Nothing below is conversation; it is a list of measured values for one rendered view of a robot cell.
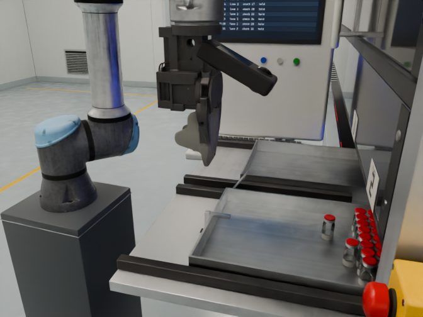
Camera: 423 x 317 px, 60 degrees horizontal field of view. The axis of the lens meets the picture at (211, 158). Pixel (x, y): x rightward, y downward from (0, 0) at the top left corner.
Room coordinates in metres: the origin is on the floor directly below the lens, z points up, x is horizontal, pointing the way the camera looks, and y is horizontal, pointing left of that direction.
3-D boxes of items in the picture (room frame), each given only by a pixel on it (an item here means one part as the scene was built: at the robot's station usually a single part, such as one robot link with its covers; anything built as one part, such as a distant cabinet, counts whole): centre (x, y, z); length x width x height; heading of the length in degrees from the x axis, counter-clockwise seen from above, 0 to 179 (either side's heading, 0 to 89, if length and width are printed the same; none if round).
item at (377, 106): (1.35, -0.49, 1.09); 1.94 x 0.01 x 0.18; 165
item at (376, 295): (0.31, -0.18, 0.99); 0.04 x 0.04 x 0.04; 75
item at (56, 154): (0.92, 0.40, 0.96); 0.13 x 0.12 x 0.14; 121
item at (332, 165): (0.90, -0.27, 0.90); 0.34 x 0.26 x 0.04; 75
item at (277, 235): (0.57, -0.16, 0.90); 0.34 x 0.26 x 0.04; 74
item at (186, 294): (0.75, -0.16, 0.87); 0.70 x 0.48 x 0.02; 165
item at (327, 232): (0.60, -0.22, 0.90); 0.02 x 0.02 x 0.04
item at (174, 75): (0.55, 0.03, 1.21); 0.09 x 0.08 x 0.12; 75
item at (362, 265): (0.54, -0.27, 0.90); 0.18 x 0.02 x 0.05; 164
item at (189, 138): (0.53, 0.03, 1.10); 0.06 x 0.03 x 0.09; 75
